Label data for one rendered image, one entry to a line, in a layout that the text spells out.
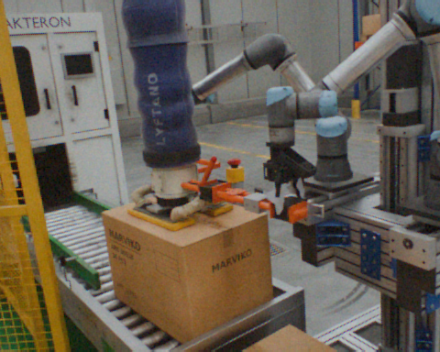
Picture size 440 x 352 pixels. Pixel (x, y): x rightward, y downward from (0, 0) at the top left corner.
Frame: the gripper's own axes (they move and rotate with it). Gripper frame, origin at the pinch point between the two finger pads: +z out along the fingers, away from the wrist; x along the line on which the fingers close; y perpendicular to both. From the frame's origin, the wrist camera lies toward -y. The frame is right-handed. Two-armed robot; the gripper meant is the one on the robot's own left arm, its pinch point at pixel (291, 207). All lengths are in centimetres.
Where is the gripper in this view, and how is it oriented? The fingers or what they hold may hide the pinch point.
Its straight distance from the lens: 139.8
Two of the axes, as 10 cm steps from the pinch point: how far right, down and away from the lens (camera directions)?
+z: 0.9, 9.7, 2.4
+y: -6.4, -1.3, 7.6
